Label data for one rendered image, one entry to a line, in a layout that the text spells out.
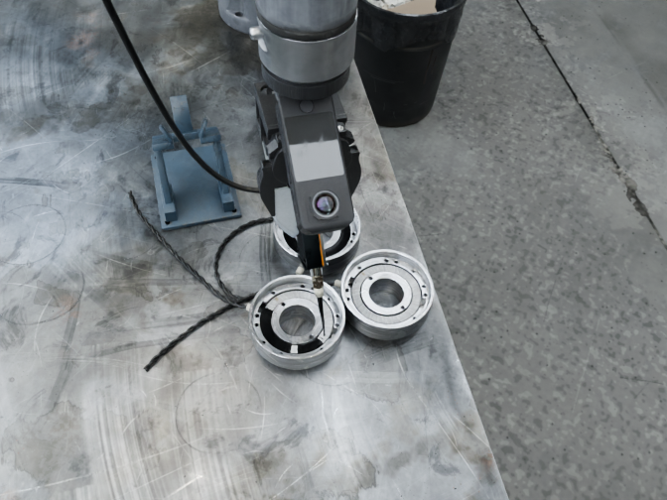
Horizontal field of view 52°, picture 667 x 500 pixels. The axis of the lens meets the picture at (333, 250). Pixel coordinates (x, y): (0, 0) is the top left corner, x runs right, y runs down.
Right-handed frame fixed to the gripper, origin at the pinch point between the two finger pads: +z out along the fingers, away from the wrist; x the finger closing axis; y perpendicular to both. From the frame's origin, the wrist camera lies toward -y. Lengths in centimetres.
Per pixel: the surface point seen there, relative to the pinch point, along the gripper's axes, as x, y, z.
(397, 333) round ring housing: -8.1, -8.3, 10.6
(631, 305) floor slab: -94, 26, 93
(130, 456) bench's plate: 21.6, -13.8, 13.4
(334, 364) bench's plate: -1.0, -8.9, 13.3
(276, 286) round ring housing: 3.5, 0.6, 10.1
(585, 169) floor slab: -104, 72, 93
